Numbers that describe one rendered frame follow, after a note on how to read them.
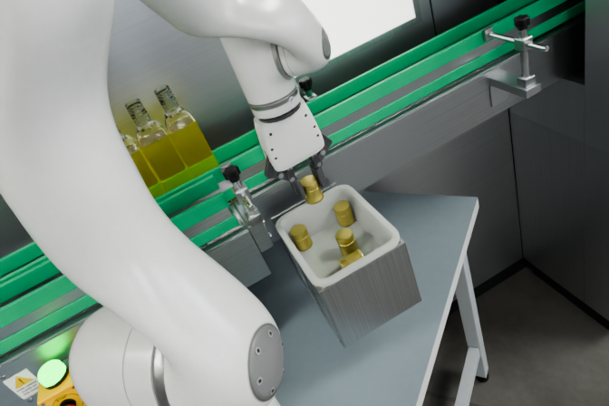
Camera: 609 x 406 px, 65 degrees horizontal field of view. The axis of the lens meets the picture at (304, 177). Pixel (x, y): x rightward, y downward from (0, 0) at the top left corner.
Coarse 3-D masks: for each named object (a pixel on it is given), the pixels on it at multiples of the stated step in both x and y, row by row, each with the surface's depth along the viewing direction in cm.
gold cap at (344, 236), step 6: (342, 228) 92; (348, 228) 91; (336, 234) 91; (342, 234) 90; (348, 234) 90; (336, 240) 90; (342, 240) 89; (348, 240) 89; (354, 240) 91; (342, 246) 90; (348, 246) 90; (354, 246) 91; (342, 252) 92; (348, 252) 91
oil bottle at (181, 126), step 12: (180, 108) 91; (168, 120) 89; (180, 120) 89; (192, 120) 90; (180, 132) 90; (192, 132) 91; (180, 144) 91; (192, 144) 92; (204, 144) 93; (192, 156) 93; (204, 156) 94; (192, 168) 94; (204, 168) 95
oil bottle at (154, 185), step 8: (128, 136) 89; (128, 144) 88; (136, 144) 89; (136, 152) 88; (136, 160) 89; (144, 160) 90; (144, 168) 90; (144, 176) 91; (152, 176) 92; (152, 184) 92; (160, 184) 93; (152, 192) 93; (160, 192) 94
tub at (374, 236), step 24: (336, 192) 98; (288, 216) 96; (312, 216) 98; (360, 216) 96; (288, 240) 90; (312, 240) 98; (360, 240) 94; (384, 240) 88; (312, 264) 93; (336, 264) 91; (360, 264) 79
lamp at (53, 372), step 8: (56, 360) 83; (48, 368) 81; (56, 368) 81; (64, 368) 83; (40, 376) 81; (48, 376) 80; (56, 376) 81; (64, 376) 82; (48, 384) 81; (56, 384) 81
